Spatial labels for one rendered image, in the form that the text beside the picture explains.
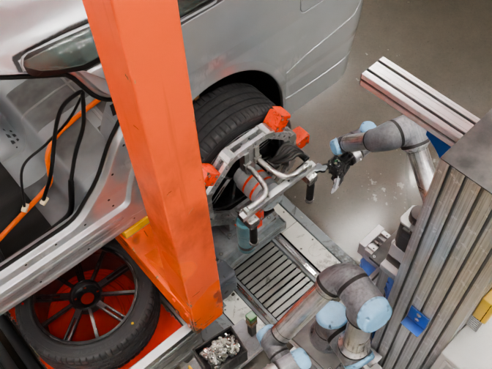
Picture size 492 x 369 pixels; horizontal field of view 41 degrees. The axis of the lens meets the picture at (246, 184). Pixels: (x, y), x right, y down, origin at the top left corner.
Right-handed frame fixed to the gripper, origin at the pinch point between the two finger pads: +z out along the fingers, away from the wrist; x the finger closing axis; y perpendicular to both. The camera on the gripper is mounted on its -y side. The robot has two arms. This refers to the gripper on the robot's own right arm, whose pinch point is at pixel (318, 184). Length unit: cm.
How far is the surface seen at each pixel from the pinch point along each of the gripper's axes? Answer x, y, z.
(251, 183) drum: -16.9, 7.7, 25.9
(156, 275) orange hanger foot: -19, -15, 81
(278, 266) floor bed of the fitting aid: -9, -82, 14
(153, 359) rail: 1, -44, 102
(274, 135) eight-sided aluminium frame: -21.2, 23.5, 8.8
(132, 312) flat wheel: -19, -32, 97
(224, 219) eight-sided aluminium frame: -20.5, -13.2, 39.9
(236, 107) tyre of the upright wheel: -37, 34, 16
